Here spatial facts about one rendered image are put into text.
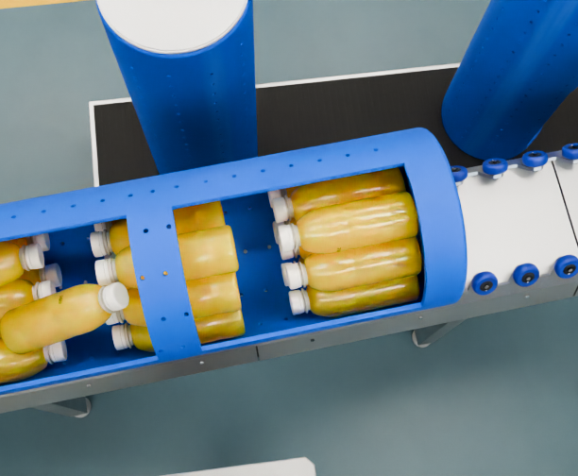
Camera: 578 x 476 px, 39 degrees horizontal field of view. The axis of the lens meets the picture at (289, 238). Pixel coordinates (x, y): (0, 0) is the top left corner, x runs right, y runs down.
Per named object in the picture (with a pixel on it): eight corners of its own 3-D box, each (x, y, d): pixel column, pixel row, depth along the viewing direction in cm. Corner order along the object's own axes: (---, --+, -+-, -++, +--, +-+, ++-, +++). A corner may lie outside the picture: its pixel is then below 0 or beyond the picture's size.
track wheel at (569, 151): (592, 157, 146) (592, 146, 145) (569, 161, 146) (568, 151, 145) (580, 150, 150) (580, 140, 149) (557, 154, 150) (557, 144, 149)
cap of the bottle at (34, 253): (33, 262, 127) (44, 260, 127) (30, 274, 124) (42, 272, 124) (25, 240, 125) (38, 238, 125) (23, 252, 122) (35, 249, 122)
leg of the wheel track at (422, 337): (433, 345, 235) (491, 305, 174) (414, 348, 234) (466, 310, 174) (429, 325, 236) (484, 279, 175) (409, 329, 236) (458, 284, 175)
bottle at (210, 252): (228, 214, 122) (104, 238, 121) (233, 243, 116) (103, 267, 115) (234, 251, 126) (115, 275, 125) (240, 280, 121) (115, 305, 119)
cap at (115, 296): (120, 293, 120) (130, 290, 119) (117, 315, 118) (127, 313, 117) (103, 280, 117) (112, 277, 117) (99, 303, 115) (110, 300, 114)
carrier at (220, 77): (272, 132, 234) (181, 97, 236) (276, -52, 150) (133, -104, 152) (234, 221, 227) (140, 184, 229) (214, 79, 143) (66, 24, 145)
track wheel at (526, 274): (542, 265, 139) (537, 259, 141) (517, 271, 139) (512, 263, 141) (540, 286, 142) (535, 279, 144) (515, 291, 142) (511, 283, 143)
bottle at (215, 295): (234, 275, 120) (109, 299, 119) (243, 317, 123) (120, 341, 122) (231, 257, 127) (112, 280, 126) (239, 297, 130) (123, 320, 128)
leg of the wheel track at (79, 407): (93, 415, 227) (28, 399, 166) (72, 419, 227) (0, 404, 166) (89, 394, 228) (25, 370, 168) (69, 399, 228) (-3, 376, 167)
